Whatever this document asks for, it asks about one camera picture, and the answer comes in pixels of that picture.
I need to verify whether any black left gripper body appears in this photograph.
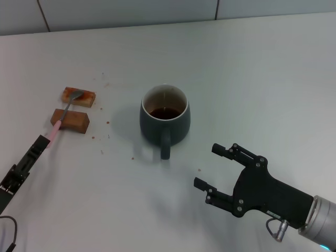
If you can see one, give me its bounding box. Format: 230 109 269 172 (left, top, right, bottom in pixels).
0 188 13 214

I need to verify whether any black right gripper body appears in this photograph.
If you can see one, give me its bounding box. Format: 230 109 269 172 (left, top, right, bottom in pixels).
232 157 315 229

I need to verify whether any pink handled metal spoon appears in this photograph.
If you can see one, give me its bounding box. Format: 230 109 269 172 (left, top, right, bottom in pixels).
46 89 85 144

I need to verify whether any grey ceramic cup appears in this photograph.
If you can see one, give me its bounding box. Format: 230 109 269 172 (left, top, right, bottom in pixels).
139 83 191 160

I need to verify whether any dark brown wooden arch block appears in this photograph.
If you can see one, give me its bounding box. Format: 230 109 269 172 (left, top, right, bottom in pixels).
50 108 90 135

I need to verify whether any light stained wooden block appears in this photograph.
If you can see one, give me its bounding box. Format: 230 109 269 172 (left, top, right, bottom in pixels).
61 87 97 109

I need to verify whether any left wrist connector cable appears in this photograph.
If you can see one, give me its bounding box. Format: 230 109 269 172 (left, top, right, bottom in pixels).
0 215 18 252

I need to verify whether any wrist connector cable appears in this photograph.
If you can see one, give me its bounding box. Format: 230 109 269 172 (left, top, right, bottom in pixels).
266 218 289 242
0 215 18 252

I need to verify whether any right wrist connector cable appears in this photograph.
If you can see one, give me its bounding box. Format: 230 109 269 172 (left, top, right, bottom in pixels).
266 218 289 242

